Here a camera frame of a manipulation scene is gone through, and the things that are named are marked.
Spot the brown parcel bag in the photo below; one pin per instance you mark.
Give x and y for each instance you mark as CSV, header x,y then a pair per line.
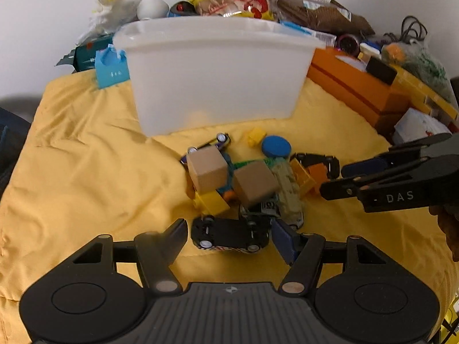
x,y
323,17

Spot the yellow toy brick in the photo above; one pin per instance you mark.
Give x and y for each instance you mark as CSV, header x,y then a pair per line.
x,y
210,203

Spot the light blue card box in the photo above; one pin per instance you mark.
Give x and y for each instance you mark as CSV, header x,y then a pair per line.
x,y
111,67

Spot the olive green toy vehicle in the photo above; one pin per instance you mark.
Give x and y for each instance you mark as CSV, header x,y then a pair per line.
x,y
290,205

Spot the white plastic bag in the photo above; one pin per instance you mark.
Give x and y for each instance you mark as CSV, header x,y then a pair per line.
x,y
108,17

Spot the orange yellow toy block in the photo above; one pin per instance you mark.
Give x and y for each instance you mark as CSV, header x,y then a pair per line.
x,y
303,179

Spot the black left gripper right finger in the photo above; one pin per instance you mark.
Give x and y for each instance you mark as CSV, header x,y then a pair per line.
x,y
302,252

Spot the green net bag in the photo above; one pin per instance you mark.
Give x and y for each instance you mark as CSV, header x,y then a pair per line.
x,y
409,51

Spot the person's hand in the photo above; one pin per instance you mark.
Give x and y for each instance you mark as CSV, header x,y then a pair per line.
x,y
447,219

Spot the blue round disc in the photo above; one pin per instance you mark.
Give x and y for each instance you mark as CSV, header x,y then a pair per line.
x,y
274,146

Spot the yellow cloth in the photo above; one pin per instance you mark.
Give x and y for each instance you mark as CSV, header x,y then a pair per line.
x,y
87,169

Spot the orange box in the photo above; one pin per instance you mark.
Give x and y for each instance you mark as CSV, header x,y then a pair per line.
x,y
380,104

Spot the white plastic bin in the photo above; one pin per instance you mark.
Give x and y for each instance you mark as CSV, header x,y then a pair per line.
x,y
200,71

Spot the wooden cube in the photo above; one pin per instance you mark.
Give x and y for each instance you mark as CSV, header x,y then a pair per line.
x,y
208,169
254,183

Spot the small yellow block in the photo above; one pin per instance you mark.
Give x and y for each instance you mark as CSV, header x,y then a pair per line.
x,y
255,136

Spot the dark green tissue pack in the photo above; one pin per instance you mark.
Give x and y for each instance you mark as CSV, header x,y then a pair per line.
x,y
82,57

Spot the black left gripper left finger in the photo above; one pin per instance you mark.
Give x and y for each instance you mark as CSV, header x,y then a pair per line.
x,y
156,252

